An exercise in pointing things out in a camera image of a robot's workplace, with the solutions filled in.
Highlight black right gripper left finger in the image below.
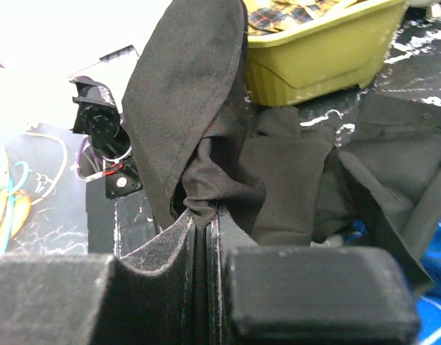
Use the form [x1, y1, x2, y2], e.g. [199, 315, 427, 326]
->
[0, 211, 195, 344]

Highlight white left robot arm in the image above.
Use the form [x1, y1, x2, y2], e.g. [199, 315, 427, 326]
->
[70, 75, 131, 161]

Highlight black shirt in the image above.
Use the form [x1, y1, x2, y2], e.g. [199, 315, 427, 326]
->
[122, 1, 441, 290]

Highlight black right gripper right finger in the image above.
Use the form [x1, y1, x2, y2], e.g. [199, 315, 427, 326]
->
[206, 210, 420, 344]

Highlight yellow plaid shirt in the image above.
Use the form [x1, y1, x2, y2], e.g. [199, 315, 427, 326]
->
[245, 0, 356, 36]

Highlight coiled cables on floor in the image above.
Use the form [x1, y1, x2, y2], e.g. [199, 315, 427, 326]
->
[0, 131, 69, 256]

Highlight blue plaid shirt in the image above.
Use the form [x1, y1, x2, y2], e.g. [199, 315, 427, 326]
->
[345, 210, 441, 345]

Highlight green plastic basket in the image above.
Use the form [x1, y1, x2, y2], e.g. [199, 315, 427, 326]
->
[245, 1, 407, 106]

